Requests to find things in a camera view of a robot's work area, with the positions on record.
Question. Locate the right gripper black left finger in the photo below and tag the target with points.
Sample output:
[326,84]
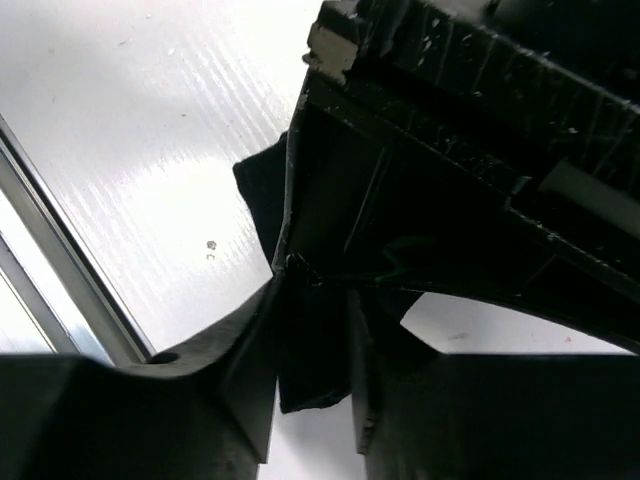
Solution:
[203,409]

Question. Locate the black sock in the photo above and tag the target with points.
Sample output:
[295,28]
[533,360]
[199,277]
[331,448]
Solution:
[313,342]

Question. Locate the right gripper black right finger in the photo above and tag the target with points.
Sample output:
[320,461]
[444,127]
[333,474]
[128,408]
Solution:
[399,398]

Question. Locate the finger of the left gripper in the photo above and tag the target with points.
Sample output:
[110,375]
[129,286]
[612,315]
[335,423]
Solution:
[383,194]

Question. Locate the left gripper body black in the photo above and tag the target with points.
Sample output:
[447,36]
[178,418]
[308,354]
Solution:
[561,76]

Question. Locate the aluminium frame rail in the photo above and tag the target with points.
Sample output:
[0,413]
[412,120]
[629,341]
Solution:
[43,262]

